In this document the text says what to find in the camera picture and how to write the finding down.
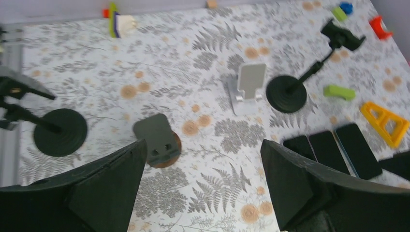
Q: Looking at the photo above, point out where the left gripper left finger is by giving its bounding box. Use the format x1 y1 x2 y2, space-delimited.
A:
0 140 147 232

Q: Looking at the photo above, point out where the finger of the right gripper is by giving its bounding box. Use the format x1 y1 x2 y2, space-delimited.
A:
378 150 410 181

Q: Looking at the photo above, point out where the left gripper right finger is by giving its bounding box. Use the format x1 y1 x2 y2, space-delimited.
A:
260 140 410 232

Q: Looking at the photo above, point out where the purple-edged black phone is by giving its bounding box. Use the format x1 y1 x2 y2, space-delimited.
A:
308 130 350 175

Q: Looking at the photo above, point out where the black tripod stand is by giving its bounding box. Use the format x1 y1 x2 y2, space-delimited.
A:
265 19 366 114
0 66 88 157

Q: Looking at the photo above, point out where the wooden-base grey phone stand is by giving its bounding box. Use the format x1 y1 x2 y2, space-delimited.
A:
132 114 182 168

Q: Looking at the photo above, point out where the teal phone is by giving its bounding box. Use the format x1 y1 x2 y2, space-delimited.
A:
335 123 382 180

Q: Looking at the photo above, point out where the white phone stand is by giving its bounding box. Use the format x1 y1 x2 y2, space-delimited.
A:
228 63 267 116

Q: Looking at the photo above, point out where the red arch block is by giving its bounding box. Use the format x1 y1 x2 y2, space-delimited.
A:
369 15 393 40

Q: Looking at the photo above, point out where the floral patterned mat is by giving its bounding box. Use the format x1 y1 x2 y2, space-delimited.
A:
19 0 410 232

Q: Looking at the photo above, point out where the green cylinder block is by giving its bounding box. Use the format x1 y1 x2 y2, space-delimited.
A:
331 6 348 22

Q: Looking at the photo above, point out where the blue heart block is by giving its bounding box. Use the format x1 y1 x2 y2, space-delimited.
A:
339 1 353 15

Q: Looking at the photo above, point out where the colourful block stack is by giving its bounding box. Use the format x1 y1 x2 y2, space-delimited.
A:
102 1 137 38

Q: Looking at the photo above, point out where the small wooden cube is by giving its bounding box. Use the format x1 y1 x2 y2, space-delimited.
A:
206 0 218 9

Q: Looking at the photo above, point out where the yellow triangle frame toy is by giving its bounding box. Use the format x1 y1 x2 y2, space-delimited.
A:
360 101 410 148

